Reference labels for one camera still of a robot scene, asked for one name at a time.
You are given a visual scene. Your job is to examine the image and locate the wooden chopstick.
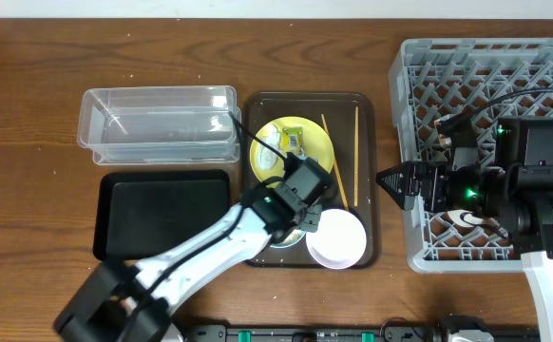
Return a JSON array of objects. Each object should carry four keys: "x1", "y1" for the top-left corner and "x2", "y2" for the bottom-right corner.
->
[
  {"x1": 353, "y1": 106, "x2": 359, "y2": 207},
  {"x1": 321, "y1": 113, "x2": 350, "y2": 212}
]

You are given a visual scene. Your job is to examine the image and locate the white paper cup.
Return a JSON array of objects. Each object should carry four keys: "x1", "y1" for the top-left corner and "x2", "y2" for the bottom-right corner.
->
[{"x1": 447, "y1": 210, "x2": 484, "y2": 228}]

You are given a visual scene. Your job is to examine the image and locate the white tissue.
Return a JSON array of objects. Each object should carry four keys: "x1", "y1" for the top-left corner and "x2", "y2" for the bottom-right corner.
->
[{"x1": 256, "y1": 123, "x2": 283, "y2": 170}]

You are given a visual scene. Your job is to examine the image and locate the green yellow snack wrapper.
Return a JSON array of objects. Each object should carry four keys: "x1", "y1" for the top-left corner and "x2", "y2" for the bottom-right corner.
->
[{"x1": 281, "y1": 126, "x2": 306, "y2": 159}]

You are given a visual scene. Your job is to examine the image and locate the yellow round plate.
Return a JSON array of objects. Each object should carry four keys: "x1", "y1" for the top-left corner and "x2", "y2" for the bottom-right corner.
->
[{"x1": 249, "y1": 116, "x2": 334, "y2": 181}]

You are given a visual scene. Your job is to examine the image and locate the light blue bowl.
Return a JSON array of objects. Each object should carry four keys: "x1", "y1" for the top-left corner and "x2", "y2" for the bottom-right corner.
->
[{"x1": 270, "y1": 229, "x2": 306, "y2": 249}]

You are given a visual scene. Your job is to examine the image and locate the pink white bowl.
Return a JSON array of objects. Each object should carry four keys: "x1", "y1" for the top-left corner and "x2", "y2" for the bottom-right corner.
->
[{"x1": 305, "y1": 209, "x2": 368, "y2": 270}]

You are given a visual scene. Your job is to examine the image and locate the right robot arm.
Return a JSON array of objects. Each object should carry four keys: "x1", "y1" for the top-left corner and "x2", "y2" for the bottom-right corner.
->
[{"x1": 376, "y1": 117, "x2": 553, "y2": 341}]

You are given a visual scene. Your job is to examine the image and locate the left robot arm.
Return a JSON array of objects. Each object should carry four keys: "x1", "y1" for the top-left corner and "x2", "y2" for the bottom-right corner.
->
[{"x1": 53, "y1": 154, "x2": 333, "y2": 341}]

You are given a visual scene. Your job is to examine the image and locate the grey dishwasher rack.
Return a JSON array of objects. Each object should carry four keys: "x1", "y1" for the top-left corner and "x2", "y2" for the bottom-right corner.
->
[{"x1": 389, "y1": 38, "x2": 553, "y2": 274}]

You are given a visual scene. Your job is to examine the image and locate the clear plastic waste bin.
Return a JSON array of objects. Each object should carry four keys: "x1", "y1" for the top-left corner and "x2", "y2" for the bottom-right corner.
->
[{"x1": 77, "y1": 85, "x2": 241, "y2": 165}]

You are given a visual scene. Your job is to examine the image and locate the dark brown serving tray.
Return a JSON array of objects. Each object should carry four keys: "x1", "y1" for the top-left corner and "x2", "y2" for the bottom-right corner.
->
[{"x1": 242, "y1": 92, "x2": 381, "y2": 269}]

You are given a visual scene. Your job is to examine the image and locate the black plastic tray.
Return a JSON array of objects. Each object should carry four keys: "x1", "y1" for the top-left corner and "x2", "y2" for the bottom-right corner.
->
[{"x1": 92, "y1": 170, "x2": 231, "y2": 260}]

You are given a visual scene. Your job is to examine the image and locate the left black cable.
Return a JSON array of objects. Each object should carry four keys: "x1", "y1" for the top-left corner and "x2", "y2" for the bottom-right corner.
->
[{"x1": 228, "y1": 111, "x2": 290, "y2": 165}]

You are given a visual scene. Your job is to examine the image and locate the black cable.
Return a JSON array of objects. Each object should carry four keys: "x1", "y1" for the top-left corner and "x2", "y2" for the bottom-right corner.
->
[
  {"x1": 228, "y1": 111, "x2": 290, "y2": 165},
  {"x1": 466, "y1": 85, "x2": 553, "y2": 120}
]

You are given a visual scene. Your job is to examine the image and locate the right black cable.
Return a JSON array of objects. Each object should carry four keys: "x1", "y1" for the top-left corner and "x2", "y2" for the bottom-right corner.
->
[{"x1": 466, "y1": 85, "x2": 553, "y2": 120}]

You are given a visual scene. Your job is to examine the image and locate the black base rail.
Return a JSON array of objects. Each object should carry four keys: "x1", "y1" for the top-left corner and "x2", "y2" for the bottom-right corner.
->
[{"x1": 181, "y1": 323, "x2": 542, "y2": 342}]

